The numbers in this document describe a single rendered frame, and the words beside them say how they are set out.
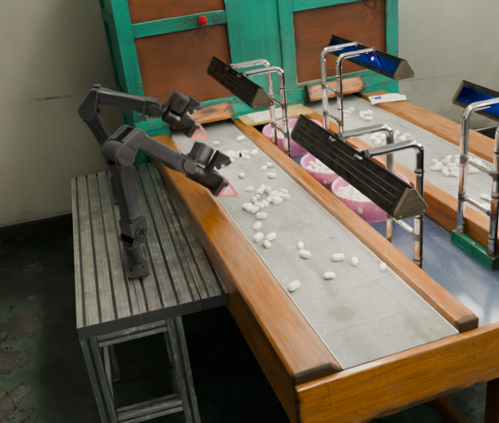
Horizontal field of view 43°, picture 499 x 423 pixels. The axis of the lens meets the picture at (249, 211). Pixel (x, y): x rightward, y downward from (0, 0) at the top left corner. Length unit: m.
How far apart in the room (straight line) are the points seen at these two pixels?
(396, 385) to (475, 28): 3.24
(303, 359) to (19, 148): 2.72
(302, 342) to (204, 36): 1.79
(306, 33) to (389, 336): 1.89
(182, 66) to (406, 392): 1.89
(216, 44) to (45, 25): 1.10
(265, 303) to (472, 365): 0.52
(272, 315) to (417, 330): 0.35
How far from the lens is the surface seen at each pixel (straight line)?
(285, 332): 1.56
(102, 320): 1.90
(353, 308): 1.67
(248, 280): 1.77
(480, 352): 1.65
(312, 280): 1.79
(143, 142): 2.00
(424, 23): 4.29
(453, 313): 1.62
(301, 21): 3.13
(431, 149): 2.64
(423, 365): 1.57
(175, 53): 2.97
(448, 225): 2.15
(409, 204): 1.43
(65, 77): 3.78
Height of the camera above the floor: 1.70
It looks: 26 degrees down
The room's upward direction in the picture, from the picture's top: 7 degrees counter-clockwise
